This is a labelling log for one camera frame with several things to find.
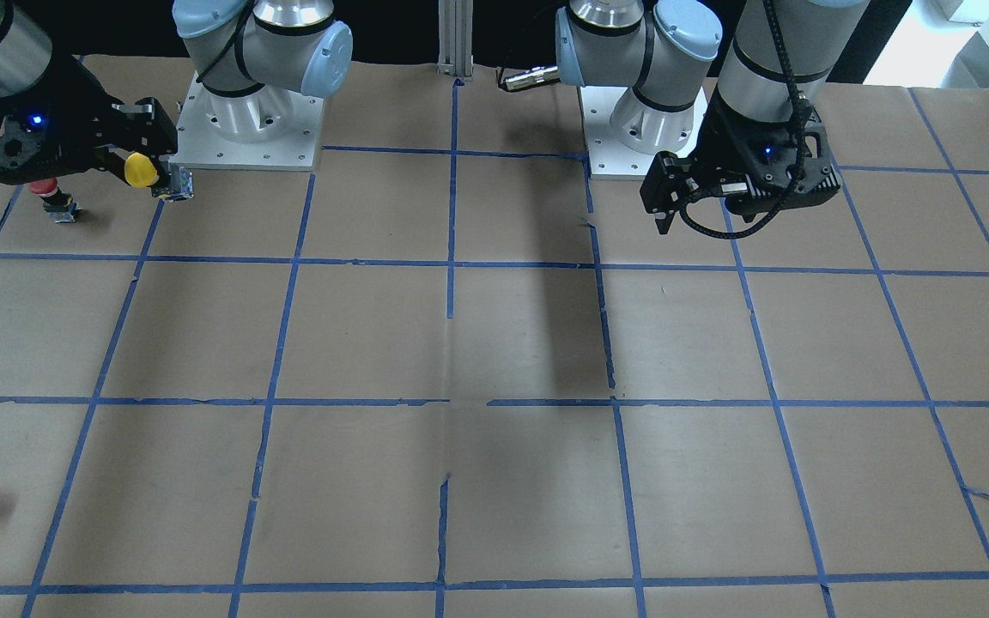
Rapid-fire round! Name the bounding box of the yellow push button switch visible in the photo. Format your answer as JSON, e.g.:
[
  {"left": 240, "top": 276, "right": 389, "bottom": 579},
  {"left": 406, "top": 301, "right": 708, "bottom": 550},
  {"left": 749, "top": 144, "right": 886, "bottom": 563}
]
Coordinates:
[{"left": 123, "top": 153, "right": 195, "bottom": 201}]

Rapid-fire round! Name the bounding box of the brown paper table cover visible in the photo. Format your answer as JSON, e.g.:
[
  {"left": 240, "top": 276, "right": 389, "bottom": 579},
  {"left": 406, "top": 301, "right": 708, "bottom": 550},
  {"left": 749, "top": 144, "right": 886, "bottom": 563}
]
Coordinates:
[{"left": 0, "top": 65, "right": 989, "bottom": 617}]

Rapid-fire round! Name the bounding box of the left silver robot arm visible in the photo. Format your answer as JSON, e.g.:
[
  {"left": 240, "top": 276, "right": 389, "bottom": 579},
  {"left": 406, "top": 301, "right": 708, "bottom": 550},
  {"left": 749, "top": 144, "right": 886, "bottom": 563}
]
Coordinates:
[{"left": 555, "top": 1, "right": 868, "bottom": 239}]

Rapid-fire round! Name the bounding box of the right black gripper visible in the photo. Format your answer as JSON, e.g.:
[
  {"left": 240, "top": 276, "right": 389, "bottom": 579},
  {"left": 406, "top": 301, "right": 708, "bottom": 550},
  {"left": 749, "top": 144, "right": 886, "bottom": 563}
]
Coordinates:
[{"left": 0, "top": 56, "right": 178, "bottom": 186}]

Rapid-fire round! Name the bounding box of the red push button switch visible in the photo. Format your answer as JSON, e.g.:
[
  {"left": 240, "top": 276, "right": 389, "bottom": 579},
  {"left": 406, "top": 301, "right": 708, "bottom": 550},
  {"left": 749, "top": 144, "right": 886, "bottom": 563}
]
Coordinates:
[{"left": 27, "top": 179, "right": 78, "bottom": 224}]

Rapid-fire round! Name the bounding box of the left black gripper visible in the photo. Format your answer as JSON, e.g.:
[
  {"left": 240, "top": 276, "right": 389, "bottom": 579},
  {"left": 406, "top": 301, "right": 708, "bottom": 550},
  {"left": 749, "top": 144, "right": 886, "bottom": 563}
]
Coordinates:
[{"left": 640, "top": 94, "right": 841, "bottom": 235}]

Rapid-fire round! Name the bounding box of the aluminium frame post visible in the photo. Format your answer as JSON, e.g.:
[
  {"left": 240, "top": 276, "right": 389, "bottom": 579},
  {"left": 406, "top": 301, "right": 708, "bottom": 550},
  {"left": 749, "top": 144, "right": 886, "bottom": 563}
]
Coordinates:
[{"left": 437, "top": 0, "right": 474, "bottom": 82}]

